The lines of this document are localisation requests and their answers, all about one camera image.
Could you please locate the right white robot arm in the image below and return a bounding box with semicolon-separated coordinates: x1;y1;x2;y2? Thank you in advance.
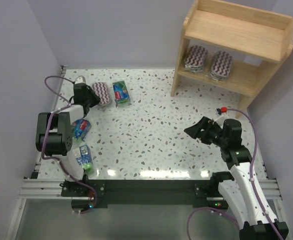
184;117;289;240

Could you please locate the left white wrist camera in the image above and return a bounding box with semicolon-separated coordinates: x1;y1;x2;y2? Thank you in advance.
74;75;86;85

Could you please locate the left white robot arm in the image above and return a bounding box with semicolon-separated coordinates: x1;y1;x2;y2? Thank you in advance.
35;83;100;182

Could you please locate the wooden two-tier shelf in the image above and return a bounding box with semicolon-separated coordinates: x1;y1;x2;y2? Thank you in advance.
170;0;293;119

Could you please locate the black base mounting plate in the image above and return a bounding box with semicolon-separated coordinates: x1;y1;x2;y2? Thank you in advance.
59;179;229;210

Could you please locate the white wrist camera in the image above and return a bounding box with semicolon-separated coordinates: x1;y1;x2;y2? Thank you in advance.
214;107;228;127
74;75;86;85

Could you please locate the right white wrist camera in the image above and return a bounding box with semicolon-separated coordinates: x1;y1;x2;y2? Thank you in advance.
214;107;228;127

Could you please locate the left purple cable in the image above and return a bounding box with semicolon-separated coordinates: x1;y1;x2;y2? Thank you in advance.
40;75;99;216

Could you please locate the aluminium frame rail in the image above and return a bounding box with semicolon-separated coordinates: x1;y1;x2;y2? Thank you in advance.
18;65;68;199

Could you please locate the purple zigzag sponge pack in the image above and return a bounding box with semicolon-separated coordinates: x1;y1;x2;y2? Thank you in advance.
210;50;234;81
184;45;208;74
92;82;112;106

